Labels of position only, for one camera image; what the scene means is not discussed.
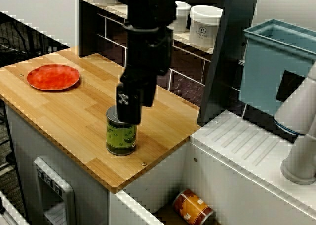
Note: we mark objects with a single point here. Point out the black shelf unit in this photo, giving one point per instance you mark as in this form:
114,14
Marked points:
222,86

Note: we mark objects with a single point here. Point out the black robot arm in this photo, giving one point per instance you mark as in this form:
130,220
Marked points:
148,5

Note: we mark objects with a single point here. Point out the aluminium frame rail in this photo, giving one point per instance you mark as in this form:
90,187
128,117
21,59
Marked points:
7,210

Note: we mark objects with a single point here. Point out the white toy sink unit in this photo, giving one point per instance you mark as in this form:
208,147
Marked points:
234,185

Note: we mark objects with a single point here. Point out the white jar with print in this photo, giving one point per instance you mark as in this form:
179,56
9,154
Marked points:
205,27

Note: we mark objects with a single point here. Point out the grey toy faucet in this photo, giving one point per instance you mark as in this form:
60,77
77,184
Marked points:
298,106

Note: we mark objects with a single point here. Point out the red round plate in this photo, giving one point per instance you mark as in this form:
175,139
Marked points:
53,76

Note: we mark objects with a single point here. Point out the green pea can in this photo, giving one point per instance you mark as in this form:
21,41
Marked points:
121,138

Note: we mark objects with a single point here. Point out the orange soup can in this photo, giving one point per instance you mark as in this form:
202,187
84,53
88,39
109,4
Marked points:
192,206

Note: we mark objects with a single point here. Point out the white kitchen cabinet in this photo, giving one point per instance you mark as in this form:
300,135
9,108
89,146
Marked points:
93,193

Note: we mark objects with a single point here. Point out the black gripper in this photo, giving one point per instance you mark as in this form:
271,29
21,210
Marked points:
148,54

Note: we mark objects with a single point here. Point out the teal plastic bin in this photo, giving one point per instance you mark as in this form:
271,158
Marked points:
261,74

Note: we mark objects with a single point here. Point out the plain white jar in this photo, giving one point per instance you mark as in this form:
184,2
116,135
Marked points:
183,17

